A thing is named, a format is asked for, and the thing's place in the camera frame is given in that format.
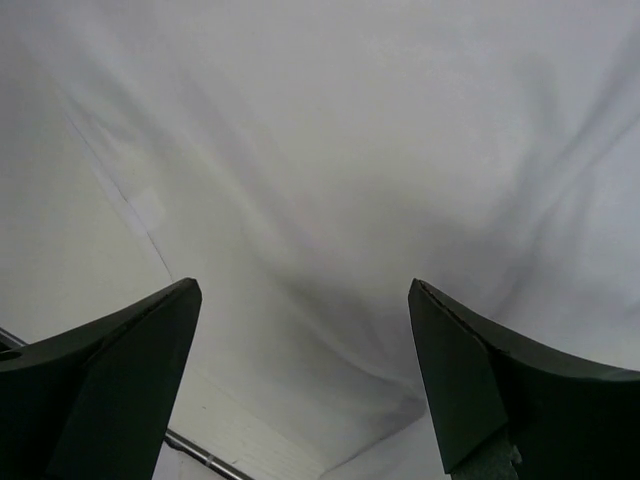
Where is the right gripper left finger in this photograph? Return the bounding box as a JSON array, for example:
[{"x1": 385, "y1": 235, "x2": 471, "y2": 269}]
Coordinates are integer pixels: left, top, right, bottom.
[{"x1": 1, "y1": 278, "x2": 202, "y2": 479}]

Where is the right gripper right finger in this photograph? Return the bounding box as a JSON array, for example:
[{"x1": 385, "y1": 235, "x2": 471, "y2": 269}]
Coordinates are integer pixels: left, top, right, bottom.
[{"x1": 408, "y1": 280, "x2": 639, "y2": 479}]

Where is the white t-shirt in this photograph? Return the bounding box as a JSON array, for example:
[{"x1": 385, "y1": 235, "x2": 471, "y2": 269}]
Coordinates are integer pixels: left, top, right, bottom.
[{"x1": 1, "y1": 1, "x2": 639, "y2": 479}]

